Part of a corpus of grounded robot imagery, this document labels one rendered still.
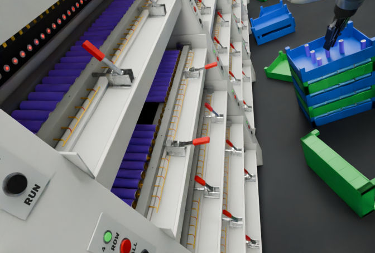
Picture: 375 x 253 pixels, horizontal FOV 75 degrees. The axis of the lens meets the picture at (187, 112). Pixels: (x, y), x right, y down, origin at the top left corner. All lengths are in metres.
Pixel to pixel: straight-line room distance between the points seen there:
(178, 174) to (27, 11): 0.36
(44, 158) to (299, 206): 1.08
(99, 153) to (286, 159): 1.11
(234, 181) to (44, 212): 0.73
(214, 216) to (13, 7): 0.57
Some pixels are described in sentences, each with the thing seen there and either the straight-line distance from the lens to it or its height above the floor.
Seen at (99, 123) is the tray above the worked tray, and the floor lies 0.95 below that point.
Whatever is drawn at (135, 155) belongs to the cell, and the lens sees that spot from 0.53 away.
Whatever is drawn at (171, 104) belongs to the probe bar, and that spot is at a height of 0.78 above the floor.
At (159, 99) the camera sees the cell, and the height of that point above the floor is 0.79.
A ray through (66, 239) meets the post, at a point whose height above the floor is 0.94.
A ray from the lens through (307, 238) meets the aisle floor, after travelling 1.17.
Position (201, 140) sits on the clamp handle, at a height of 0.77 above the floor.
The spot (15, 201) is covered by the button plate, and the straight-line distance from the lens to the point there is 0.26.
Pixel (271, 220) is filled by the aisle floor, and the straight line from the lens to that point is 1.22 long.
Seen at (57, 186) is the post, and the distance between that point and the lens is 0.28.
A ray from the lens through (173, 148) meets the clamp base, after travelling 0.52.
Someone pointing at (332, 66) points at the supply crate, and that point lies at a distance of 1.22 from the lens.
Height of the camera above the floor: 1.11
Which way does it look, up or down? 37 degrees down
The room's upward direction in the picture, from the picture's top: 33 degrees counter-clockwise
